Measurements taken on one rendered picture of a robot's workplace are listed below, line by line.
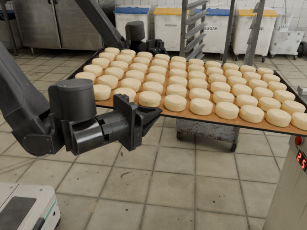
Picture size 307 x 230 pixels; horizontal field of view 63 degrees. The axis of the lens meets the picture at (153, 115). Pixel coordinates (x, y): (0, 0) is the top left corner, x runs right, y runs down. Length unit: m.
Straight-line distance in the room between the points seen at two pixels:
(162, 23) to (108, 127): 3.78
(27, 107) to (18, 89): 0.03
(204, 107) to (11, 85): 0.37
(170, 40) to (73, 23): 1.54
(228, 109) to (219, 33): 3.66
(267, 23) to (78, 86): 3.99
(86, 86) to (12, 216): 1.06
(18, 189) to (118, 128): 1.11
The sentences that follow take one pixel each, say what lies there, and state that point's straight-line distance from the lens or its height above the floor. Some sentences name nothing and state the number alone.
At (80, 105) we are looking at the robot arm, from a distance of 0.41.
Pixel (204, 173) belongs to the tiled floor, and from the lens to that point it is 1.86.
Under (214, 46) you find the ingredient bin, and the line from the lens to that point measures 4.24.
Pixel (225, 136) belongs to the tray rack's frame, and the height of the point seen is 0.15.
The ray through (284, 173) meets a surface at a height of 0.55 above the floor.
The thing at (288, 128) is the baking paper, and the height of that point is 0.94.
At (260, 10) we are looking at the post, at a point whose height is 1.05.
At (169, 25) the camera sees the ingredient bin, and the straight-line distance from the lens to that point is 4.17.
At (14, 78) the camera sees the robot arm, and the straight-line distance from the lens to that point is 0.48.
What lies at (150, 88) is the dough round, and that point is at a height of 0.99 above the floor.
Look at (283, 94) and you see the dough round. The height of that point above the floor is 0.96.
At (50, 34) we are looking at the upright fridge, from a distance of 4.53.
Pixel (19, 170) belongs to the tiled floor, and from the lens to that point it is 2.08.
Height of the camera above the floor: 1.23
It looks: 29 degrees down
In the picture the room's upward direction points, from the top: straight up
